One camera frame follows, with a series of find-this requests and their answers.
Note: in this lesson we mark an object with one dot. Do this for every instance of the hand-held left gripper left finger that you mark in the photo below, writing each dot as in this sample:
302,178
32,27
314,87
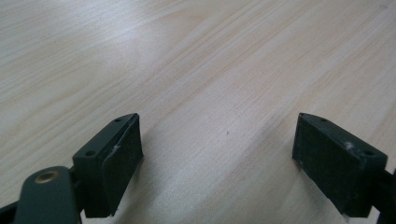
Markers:
107,161

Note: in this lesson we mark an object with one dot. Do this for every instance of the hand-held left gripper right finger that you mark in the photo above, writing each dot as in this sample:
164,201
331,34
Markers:
333,165

